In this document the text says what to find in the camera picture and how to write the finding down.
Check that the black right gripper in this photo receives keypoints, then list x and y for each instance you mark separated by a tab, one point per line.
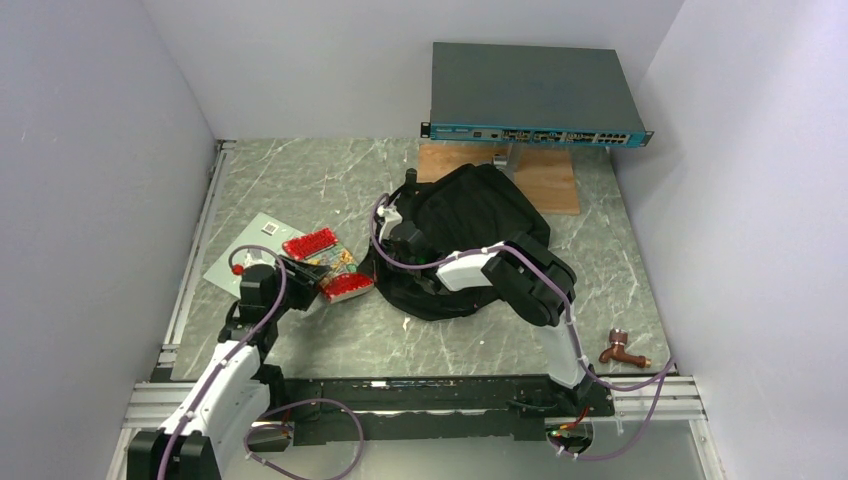
385	245

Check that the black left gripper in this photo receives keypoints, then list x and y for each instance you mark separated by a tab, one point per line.
306	279

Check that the red colourful book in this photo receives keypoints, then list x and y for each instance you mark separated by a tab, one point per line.
323	248

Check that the black student backpack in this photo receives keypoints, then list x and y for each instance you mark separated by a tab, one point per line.
471	207

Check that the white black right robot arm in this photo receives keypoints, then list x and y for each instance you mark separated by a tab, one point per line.
536	284

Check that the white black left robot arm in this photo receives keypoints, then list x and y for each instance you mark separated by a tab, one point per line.
200	438

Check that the wooden base board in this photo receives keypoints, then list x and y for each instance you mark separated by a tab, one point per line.
545	176

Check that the brown copper tap fitting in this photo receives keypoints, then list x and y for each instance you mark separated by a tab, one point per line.
617	351

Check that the grey metal stand bracket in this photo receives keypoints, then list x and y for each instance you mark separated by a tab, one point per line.
503	162

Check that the aluminium frame rail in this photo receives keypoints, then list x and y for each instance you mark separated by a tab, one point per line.
152	400

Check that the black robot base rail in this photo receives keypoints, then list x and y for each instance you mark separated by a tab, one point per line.
519	407

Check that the teal network switch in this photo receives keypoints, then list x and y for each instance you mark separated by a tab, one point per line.
535	95

